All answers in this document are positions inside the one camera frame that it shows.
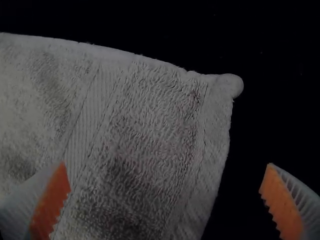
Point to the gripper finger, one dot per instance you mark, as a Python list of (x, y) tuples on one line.
[(292, 205), (30, 210)]

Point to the pale towel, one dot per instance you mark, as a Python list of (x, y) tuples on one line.
[(137, 125)]

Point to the black mat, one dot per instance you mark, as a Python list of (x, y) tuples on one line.
[(275, 50)]

